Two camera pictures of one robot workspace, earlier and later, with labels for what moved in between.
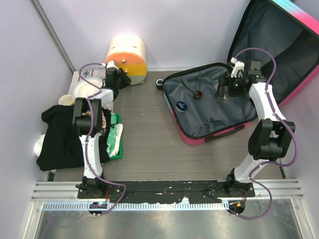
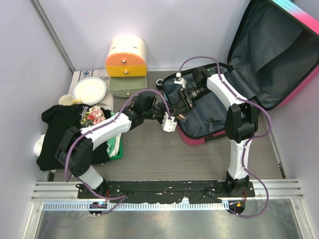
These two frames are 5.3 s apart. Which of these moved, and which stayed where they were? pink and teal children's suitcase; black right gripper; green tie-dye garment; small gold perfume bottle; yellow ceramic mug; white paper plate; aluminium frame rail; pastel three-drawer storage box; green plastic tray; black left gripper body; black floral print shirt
Moved: black right gripper; small gold perfume bottle; pastel three-drawer storage box; black left gripper body
Stayed: yellow ceramic mug; black floral print shirt; aluminium frame rail; green plastic tray; green tie-dye garment; white paper plate; pink and teal children's suitcase
